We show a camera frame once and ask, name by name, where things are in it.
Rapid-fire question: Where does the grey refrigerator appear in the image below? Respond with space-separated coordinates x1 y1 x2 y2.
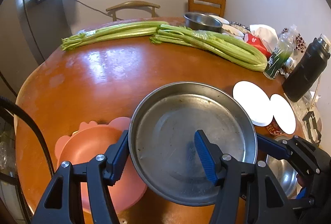
1 0 71 100

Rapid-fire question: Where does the clear green-label bottle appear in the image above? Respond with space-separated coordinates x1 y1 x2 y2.
263 25 298 79

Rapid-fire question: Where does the right celery bunch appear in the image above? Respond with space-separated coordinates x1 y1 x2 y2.
150 24 267 72

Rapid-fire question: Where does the steel bowl near edge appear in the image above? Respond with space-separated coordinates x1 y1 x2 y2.
265 135 300 200

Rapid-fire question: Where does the black thermos flask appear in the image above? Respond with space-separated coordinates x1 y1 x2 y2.
282 34 330 102

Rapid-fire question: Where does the steel bowl far side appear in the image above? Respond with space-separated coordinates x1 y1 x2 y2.
183 12 223 33

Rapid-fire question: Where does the brown slatted wooden chair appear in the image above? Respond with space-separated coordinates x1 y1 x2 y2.
188 0 226 17

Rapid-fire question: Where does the celery bunch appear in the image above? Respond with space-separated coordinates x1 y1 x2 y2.
60 20 169 51
150 24 267 72

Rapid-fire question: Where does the left celery bunch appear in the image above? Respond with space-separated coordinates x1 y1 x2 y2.
60 20 169 51

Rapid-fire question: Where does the white dish behind bowl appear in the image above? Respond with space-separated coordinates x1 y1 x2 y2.
209 14 245 39

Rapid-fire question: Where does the red cup white lid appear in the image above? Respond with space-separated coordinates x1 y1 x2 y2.
232 81 273 127
265 94 296 135

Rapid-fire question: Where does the curved-back wooden chair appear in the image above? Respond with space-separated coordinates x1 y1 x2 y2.
106 0 161 22

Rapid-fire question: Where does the round steel pan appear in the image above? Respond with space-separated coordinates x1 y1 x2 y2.
128 82 258 207

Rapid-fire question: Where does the red tissue box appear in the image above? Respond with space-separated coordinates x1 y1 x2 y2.
244 33 272 59

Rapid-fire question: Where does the pink animal-shaped bowl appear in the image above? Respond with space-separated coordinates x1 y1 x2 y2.
54 117 147 213

